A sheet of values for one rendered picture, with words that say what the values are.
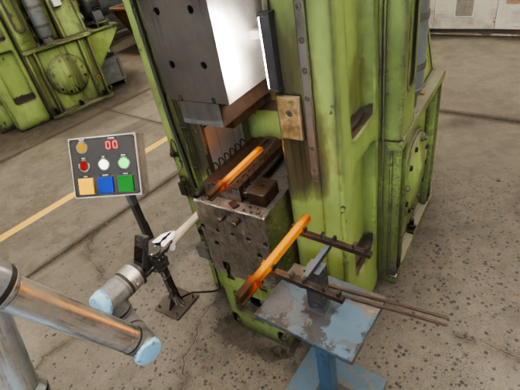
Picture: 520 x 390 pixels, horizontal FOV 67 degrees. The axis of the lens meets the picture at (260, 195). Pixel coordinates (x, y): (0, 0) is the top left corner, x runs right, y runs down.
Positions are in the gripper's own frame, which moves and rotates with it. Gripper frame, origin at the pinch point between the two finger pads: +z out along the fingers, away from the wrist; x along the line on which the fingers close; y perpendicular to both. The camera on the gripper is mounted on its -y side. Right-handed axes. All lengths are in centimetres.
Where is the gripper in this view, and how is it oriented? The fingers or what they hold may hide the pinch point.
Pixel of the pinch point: (172, 231)
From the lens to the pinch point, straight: 150.2
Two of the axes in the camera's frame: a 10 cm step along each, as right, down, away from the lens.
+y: 1.6, 8.0, 5.8
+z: 5.2, -5.7, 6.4
